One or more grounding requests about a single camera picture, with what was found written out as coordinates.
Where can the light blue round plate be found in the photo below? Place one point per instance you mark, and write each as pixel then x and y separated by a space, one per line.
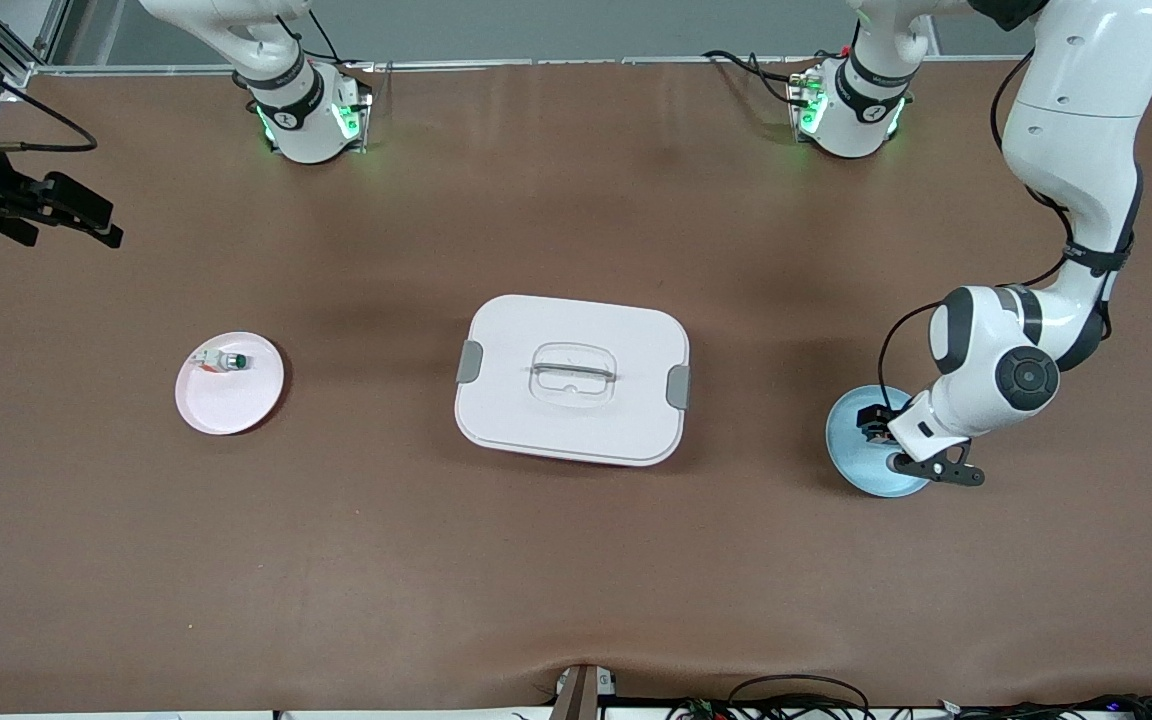
pixel 856 455

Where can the pink round plate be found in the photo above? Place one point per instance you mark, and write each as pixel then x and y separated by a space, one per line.
pixel 231 400

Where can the white plastic container lid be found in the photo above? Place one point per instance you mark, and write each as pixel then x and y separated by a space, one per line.
pixel 576 420

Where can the brown table mat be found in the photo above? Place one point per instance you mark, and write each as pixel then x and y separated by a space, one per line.
pixel 576 560

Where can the aluminium corner frame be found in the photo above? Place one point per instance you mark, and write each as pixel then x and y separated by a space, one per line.
pixel 16 72

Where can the white green push-button switch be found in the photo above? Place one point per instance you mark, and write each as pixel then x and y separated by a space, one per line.
pixel 226 361

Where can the brown camera mount post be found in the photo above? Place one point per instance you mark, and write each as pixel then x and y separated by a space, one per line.
pixel 581 695

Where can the silver table edge rail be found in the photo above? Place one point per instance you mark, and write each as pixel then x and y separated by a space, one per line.
pixel 486 64

